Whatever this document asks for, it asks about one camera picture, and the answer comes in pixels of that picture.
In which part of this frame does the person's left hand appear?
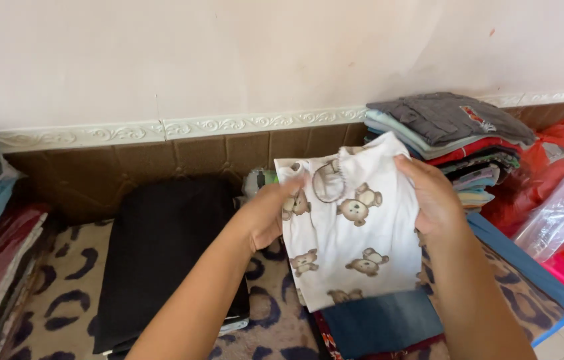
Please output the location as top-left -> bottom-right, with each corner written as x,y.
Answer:
241,176 -> 309,252

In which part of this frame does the person's right hand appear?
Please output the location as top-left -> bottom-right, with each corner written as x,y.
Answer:
394,154 -> 469,238

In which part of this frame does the white teddy bear print garment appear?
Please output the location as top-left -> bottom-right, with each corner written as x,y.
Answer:
274,131 -> 426,314

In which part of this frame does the small clear packet, green item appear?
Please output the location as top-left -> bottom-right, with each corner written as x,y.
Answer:
241,168 -> 281,202

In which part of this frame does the stack of folded clothes, grey-topped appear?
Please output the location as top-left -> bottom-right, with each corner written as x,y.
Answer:
364,92 -> 537,214

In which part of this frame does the red plastic bag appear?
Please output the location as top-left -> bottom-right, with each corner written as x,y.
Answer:
481,119 -> 564,237

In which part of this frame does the black folded cloth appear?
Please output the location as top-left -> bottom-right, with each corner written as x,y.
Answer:
92,177 -> 252,357

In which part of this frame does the blue denim folded garment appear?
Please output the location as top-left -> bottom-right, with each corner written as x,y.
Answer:
320,288 -> 446,360

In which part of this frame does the leopard print mattress, blue edge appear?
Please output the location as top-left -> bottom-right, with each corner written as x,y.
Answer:
6,212 -> 564,360

